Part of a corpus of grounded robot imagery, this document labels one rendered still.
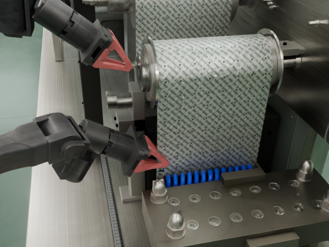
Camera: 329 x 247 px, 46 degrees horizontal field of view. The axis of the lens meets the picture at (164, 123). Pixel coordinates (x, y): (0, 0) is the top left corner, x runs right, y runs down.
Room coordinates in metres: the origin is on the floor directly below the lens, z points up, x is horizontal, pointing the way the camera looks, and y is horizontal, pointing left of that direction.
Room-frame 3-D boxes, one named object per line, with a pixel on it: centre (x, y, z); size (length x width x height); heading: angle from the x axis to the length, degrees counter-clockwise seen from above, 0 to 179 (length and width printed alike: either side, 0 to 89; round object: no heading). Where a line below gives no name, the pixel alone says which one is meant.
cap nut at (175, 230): (0.50, -0.03, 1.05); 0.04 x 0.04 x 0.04
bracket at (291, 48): (0.79, -0.26, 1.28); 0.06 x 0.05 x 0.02; 104
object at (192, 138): (0.69, -0.10, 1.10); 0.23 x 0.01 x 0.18; 104
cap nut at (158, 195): (0.59, 0.01, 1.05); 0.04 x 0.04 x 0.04
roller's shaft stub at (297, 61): (0.79, -0.25, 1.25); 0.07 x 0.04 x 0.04; 104
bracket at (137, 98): (0.74, 0.08, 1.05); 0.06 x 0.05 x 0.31; 104
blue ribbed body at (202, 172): (0.67, -0.11, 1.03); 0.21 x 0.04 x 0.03; 104
